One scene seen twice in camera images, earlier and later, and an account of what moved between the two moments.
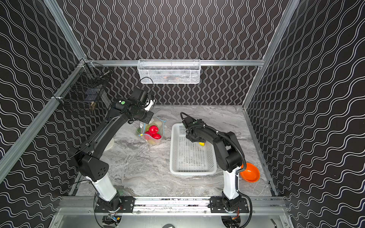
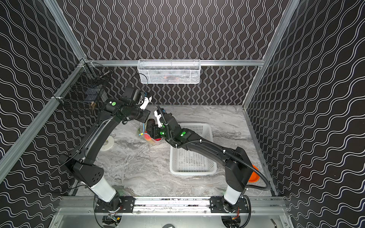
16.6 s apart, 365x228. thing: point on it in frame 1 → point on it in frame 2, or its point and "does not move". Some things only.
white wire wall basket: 169,71 does not move
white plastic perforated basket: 187,158 does not move
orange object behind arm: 251,174 does not move
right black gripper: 192,136 → 155,130
